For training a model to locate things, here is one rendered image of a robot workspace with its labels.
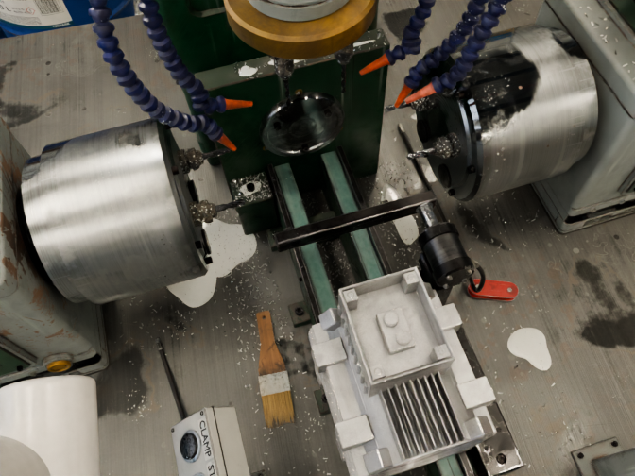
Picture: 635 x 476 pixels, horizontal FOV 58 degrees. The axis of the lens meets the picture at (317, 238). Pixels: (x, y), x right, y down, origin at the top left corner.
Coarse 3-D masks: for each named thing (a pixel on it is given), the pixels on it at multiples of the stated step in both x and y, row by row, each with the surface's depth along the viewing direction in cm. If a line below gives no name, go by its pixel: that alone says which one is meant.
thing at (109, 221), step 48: (48, 144) 80; (96, 144) 77; (144, 144) 76; (48, 192) 74; (96, 192) 74; (144, 192) 74; (192, 192) 93; (48, 240) 74; (96, 240) 74; (144, 240) 76; (192, 240) 78; (96, 288) 78; (144, 288) 82
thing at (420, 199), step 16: (432, 192) 87; (368, 208) 86; (384, 208) 86; (400, 208) 86; (416, 208) 87; (432, 208) 87; (320, 224) 85; (336, 224) 85; (352, 224) 85; (368, 224) 87; (288, 240) 84; (304, 240) 85; (320, 240) 87
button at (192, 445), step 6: (186, 438) 67; (192, 438) 67; (180, 444) 68; (186, 444) 67; (192, 444) 66; (180, 450) 67; (186, 450) 67; (192, 450) 66; (186, 456) 67; (192, 456) 66
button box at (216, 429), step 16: (192, 416) 68; (208, 416) 67; (224, 416) 69; (176, 432) 70; (192, 432) 67; (208, 432) 66; (224, 432) 68; (176, 448) 69; (208, 448) 65; (224, 448) 66; (240, 448) 68; (192, 464) 67; (208, 464) 65; (224, 464) 65; (240, 464) 67
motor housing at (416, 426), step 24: (312, 336) 76; (336, 336) 73; (456, 336) 73; (456, 360) 71; (336, 384) 70; (360, 384) 69; (408, 384) 67; (432, 384) 67; (456, 384) 70; (336, 408) 71; (360, 408) 69; (384, 408) 66; (408, 408) 66; (432, 408) 66; (456, 408) 67; (480, 408) 70; (384, 432) 66; (408, 432) 65; (432, 432) 64; (456, 432) 65; (360, 456) 67; (408, 456) 64; (432, 456) 77
